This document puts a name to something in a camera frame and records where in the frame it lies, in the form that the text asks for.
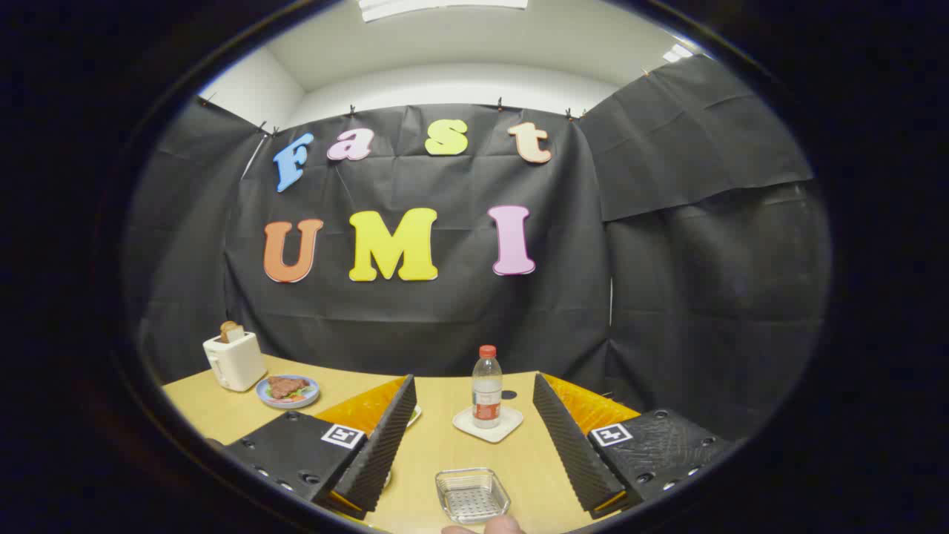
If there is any long ceiling light panel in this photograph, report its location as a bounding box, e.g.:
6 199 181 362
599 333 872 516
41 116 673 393
358 0 529 23

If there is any blue plate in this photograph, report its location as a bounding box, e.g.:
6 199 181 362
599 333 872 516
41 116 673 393
256 375 321 410

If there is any white square coaster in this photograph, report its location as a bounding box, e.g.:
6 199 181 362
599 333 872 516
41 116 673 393
452 404 524 444

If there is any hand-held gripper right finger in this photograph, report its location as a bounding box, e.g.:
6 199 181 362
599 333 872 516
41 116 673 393
532 372 735 520

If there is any clear water bottle red cap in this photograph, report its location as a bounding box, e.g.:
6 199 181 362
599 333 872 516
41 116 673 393
472 345 503 429

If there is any black backdrop cloth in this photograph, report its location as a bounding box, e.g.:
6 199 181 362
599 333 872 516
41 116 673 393
122 53 831 442

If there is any brown steak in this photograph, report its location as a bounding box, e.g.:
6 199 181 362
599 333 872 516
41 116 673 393
267 376 311 400

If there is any cream toaster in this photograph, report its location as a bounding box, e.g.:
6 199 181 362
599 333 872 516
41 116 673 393
202 330 268 392

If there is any metal wire basket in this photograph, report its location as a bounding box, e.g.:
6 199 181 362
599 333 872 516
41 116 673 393
434 467 512 525

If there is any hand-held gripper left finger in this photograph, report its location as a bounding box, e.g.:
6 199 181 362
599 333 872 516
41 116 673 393
204 375 418 520

